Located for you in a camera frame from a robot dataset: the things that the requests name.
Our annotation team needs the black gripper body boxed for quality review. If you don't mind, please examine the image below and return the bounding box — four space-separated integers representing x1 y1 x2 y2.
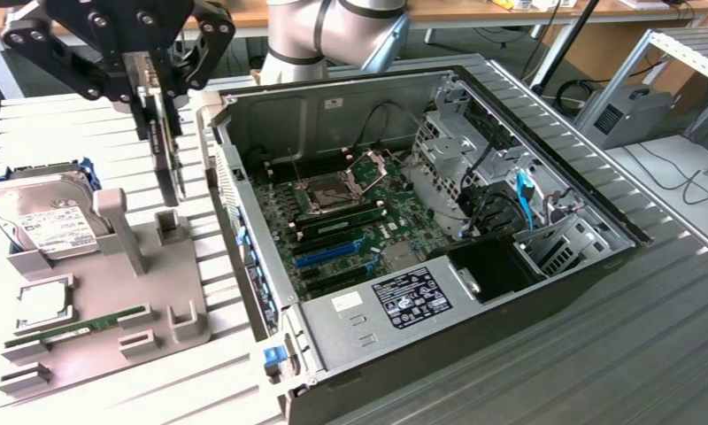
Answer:
43 0 194 57

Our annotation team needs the black Nvidia graphics card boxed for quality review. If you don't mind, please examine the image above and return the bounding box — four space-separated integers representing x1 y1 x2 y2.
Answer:
122 51 189 208

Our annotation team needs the blue plastic disk caddy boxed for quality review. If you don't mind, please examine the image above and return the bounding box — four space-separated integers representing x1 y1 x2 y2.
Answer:
0 155 102 209

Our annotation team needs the silver hard disk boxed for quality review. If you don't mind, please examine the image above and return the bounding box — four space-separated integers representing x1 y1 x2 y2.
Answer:
0 174 110 262

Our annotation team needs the CPU socket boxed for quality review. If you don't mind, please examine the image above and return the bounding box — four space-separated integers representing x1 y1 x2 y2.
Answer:
297 174 354 213

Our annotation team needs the silver metal disk bay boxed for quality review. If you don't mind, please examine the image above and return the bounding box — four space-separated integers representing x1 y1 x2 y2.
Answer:
409 110 544 236

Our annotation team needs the RAM stick with white clip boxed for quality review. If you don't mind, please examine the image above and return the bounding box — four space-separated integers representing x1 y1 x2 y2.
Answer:
293 207 385 235

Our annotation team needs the green motherboard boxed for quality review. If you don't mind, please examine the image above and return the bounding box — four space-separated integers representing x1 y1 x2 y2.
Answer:
243 145 449 302

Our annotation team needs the grey parts rack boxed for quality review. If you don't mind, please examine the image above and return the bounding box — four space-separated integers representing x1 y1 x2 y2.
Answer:
0 188 213 408

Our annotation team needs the silver CPU chip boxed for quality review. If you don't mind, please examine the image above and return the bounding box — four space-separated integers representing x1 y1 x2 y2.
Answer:
15 287 71 327

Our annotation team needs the silver chipset heatsink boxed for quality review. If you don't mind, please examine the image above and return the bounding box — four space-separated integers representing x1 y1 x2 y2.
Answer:
385 245 425 271

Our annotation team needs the black stand pole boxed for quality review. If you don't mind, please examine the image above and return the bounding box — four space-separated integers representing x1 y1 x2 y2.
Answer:
529 0 601 97

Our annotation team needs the green RAM stick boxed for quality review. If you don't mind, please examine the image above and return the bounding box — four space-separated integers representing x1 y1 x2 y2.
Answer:
3 305 146 350

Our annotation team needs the silver power supply unit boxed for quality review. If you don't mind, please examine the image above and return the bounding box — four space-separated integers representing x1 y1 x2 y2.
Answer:
297 259 478 373

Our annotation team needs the blue case latch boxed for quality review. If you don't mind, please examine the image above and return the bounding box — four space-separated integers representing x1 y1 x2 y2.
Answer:
261 346 289 372

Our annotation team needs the grey control box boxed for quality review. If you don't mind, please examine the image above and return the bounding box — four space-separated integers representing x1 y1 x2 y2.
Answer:
576 83 677 151

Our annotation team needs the open black PC case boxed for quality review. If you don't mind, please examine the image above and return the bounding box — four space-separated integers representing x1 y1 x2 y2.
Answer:
193 52 654 425

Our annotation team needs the black wire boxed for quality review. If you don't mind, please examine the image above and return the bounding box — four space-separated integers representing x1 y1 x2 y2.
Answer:
355 101 417 147

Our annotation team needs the black coiled cable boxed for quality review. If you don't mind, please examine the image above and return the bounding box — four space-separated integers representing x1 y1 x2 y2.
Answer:
553 79 596 114

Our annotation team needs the black cable bundle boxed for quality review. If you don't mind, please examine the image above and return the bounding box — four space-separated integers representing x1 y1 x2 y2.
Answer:
456 183 524 236

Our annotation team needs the blue SATA wire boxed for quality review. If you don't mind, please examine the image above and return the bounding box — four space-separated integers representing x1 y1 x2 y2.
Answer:
513 170 537 234

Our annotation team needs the grey front panel wire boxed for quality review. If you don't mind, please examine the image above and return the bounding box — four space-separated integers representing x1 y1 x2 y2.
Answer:
538 188 582 222

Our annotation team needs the aluminium slatted frame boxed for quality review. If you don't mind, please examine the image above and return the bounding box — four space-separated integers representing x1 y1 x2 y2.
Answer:
570 25 708 151

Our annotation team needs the thin black cable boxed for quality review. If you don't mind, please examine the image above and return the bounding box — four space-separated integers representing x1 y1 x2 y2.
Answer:
677 166 708 207

